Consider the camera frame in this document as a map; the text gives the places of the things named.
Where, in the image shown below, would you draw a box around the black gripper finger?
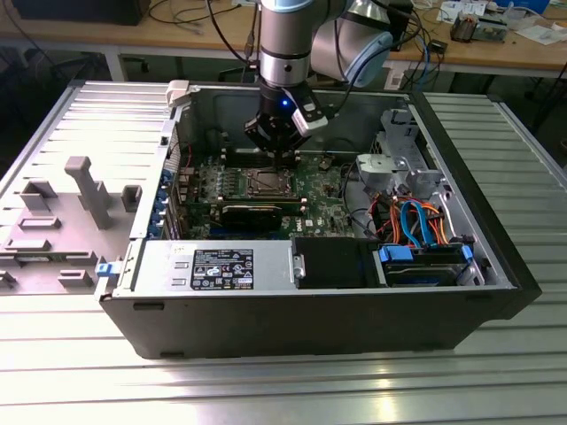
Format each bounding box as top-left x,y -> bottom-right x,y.
278,131 -> 312,169
242,112 -> 281,169

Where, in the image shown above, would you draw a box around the metal socket cover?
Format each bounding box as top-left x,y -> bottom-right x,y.
247,169 -> 294,198

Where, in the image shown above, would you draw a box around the cpu with silver top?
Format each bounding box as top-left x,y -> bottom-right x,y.
254,172 -> 287,194

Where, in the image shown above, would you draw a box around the cpu socket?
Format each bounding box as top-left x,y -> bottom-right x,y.
245,167 -> 297,200

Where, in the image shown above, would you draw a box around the green motherboard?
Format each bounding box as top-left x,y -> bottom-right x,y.
175,148 -> 361,243

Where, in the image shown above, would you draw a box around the green ram stick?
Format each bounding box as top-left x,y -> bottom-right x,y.
220,199 -> 307,211

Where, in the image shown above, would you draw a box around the white plastic case latch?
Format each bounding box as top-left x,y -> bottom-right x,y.
166,79 -> 193,110

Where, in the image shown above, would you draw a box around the black graphics card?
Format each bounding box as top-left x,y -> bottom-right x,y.
220,202 -> 285,232

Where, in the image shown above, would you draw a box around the long wooden desk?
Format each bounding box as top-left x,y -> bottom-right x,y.
0,0 -> 567,81

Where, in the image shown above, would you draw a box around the silver metal drive cage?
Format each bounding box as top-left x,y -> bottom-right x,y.
356,107 -> 449,201

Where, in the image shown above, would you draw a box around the black tower box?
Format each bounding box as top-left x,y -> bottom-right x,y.
392,0 -> 414,53

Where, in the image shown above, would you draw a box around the grey power supply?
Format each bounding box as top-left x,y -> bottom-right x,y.
111,240 -> 297,298

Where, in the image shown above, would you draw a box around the hard disk in blue carrier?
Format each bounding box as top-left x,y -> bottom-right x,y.
372,242 -> 474,289

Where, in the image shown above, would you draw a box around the black pc case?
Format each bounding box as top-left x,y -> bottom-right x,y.
97,79 -> 544,360

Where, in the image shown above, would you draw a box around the small copper coil device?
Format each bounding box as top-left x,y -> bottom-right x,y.
450,12 -> 478,44

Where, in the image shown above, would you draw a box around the printed paper sheets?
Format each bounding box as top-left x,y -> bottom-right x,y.
436,0 -> 486,23

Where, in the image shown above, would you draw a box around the black monitor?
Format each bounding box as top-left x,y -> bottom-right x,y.
12,0 -> 146,27

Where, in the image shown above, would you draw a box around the grey parts rack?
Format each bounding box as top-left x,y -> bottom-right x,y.
0,154 -> 144,297

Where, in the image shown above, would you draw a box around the clear plastic box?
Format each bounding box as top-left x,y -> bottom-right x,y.
476,12 -> 509,44

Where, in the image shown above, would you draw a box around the white paper sheet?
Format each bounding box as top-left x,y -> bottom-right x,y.
520,24 -> 566,46

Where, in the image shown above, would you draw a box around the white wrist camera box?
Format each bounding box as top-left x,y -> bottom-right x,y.
290,86 -> 330,137

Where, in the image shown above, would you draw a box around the black wire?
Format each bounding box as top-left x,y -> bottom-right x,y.
325,137 -> 377,243

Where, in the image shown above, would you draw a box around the red power wire bundle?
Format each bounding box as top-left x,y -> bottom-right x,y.
370,193 -> 402,238

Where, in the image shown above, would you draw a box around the blue flat wire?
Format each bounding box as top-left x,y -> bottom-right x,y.
397,199 -> 434,249

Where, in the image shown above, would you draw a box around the orange wire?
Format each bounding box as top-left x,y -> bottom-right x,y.
419,201 -> 452,247

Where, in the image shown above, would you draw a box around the blue cable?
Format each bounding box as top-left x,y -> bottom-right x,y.
420,39 -> 438,83

